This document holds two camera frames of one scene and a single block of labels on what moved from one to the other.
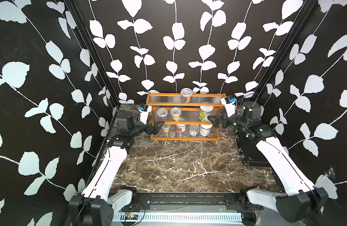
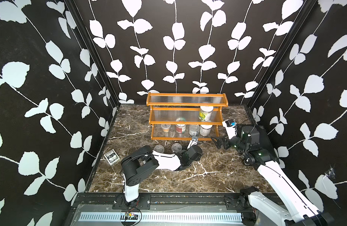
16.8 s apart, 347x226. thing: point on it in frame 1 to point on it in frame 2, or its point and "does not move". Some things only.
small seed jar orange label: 166,128 does not move
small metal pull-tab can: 194,130 does not move
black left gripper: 154,131 to 199,157
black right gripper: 218,119 to 220,141
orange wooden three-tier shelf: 185,121 does not move
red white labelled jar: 180,128 does not move
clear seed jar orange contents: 176,111 to 176,147
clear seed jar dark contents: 162,113 to 159,148
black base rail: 191,201 does not move
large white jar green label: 204,111 does not move
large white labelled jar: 204,130 does not move
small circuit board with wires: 130,216 does not move
